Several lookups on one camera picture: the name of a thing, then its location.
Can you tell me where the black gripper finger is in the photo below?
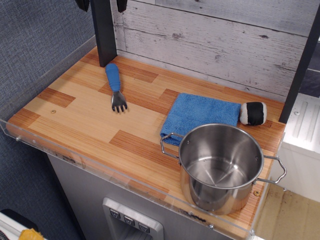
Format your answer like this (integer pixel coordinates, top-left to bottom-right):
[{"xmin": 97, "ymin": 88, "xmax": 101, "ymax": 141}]
[
  {"xmin": 75, "ymin": 0, "xmax": 90, "ymax": 12},
  {"xmin": 116, "ymin": 0, "xmax": 127, "ymax": 13}
]

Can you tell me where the blue towel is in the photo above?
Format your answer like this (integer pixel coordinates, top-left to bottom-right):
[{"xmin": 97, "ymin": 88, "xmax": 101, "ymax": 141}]
[{"xmin": 160, "ymin": 93, "xmax": 241, "ymax": 146}]

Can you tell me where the clear acrylic table guard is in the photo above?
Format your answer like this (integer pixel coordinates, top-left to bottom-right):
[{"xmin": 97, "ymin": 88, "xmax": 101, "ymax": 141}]
[{"xmin": 4, "ymin": 40, "xmax": 285, "ymax": 240}]

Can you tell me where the black and white plush ball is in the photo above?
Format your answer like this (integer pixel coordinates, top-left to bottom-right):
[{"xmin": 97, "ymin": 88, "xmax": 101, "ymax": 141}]
[{"xmin": 239, "ymin": 102, "xmax": 267, "ymax": 126}]

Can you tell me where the stainless steel pot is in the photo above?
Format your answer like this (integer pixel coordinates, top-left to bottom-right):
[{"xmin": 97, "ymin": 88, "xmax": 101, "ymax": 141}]
[{"xmin": 159, "ymin": 123, "xmax": 288, "ymax": 216}]

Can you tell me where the grey dispenser button panel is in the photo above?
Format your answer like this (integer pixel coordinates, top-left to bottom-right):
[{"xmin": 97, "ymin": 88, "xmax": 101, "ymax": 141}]
[{"xmin": 102, "ymin": 197, "xmax": 165, "ymax": 240}]

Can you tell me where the white grooved side appliance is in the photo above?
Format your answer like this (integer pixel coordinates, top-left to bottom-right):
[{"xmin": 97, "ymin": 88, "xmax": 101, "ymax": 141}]
[{"xmin": 277, "ymin": 93, "xmax": 320, "ymax": 202}]

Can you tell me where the yellow object bottom left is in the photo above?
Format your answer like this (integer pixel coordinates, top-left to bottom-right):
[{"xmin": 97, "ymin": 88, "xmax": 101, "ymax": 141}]
[{"xmin": 18, "ymin": 228, "xmax": 45, "ymax": 240}]

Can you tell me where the black left vertical post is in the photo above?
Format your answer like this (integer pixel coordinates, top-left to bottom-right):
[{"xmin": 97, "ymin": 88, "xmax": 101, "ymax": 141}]
[{"xmin": 90, "ymin": 0, "xmax": 117, "ymax": 67}]

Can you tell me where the black vertical post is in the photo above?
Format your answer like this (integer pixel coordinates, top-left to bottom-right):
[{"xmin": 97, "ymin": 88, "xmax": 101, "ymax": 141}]
[
  {"xmin": 90, "ymin": 0, "xmax": 117, "ymax": 67},
  {"xmin": 278, "ymin": 6, "xmax": 320, "ymax": 124}
]

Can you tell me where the blue handled metal fork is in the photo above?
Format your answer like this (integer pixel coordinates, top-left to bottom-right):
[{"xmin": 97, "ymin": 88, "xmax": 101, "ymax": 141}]
[{"xmin": 105, "ymin": 63, "xmax": 128, "ymax": 113}]

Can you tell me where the black right vertical post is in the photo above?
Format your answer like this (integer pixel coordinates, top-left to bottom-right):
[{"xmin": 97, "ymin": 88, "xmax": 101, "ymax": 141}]
[{"xmin": 278, "ymin": 6, "xmax": 320, "ymax": 124}]

